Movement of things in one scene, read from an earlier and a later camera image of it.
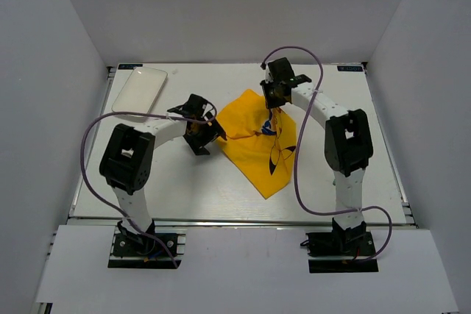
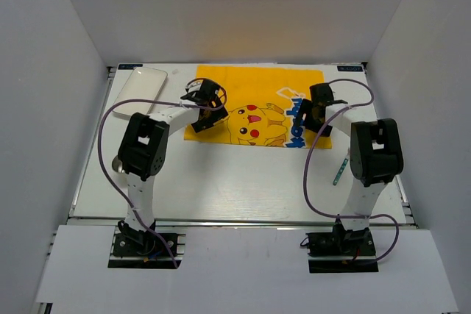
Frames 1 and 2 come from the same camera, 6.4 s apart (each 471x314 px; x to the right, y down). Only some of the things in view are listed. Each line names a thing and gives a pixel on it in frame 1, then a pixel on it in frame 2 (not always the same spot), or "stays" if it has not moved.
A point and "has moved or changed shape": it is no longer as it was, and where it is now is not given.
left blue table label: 127,66 stays
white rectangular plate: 140,91 stays
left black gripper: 213,131 -> 216,115
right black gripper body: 272,94 -> 310,121
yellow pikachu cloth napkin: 260,140 has moved or changed shape
